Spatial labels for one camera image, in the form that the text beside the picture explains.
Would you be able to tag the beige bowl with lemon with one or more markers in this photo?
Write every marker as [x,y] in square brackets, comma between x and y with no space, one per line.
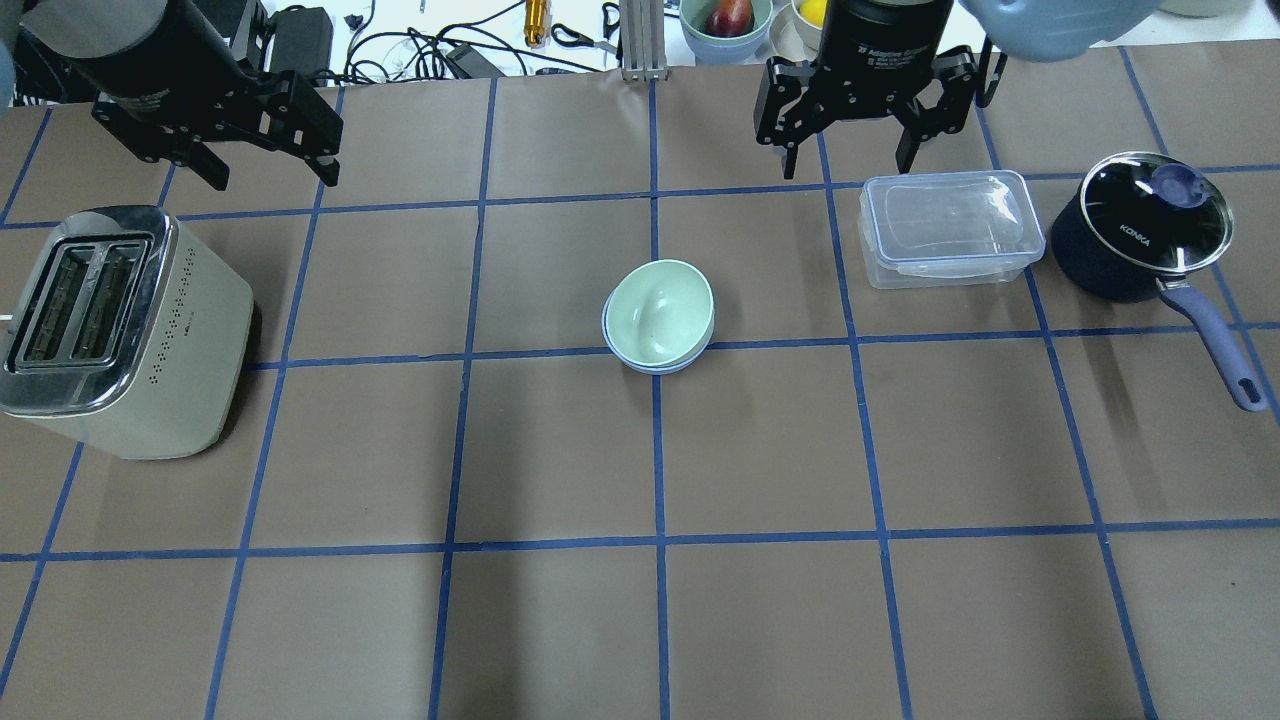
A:
[810,16]

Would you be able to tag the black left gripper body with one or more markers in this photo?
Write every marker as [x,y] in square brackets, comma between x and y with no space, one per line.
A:
[150,48]

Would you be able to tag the beige plate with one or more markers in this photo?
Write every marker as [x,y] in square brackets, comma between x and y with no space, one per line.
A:
[793,37]

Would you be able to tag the dark blue saucepan with lid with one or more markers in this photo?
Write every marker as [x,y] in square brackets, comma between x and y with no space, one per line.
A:
[1137,226]

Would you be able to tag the black power brick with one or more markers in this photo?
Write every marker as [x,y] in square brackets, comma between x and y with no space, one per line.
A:
[301,40]

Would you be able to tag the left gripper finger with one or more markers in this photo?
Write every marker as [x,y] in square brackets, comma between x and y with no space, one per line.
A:
[152,144]
[303,124]

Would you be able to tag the green bowl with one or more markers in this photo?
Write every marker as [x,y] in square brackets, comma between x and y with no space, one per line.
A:
[665,280]

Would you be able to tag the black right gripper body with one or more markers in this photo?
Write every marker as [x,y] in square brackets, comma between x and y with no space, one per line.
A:
[886,40]

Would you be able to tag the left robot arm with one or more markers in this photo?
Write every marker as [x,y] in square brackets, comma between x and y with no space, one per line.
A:
[170,86]

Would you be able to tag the aluminium frame post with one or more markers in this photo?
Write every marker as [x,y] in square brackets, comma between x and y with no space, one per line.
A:
[643,41]

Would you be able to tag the cream steel toaster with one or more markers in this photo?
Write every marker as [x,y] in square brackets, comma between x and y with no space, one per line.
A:
[129,336]

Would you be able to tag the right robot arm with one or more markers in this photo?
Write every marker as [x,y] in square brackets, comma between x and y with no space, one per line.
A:
[1045,31]

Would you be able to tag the orange handled screwdriver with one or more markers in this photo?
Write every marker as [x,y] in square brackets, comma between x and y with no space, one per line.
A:
[536,22]

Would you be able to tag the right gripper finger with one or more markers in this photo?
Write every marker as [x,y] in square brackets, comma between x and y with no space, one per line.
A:
[792,106]
[954,71]

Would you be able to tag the blue bowl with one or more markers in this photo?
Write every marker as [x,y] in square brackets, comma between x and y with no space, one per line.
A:
[670,342]

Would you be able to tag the clear plastic food container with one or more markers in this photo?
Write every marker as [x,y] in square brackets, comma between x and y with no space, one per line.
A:
[948,229]

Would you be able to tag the bowl with red fruit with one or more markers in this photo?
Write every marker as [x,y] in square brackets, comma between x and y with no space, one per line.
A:
[724,32]

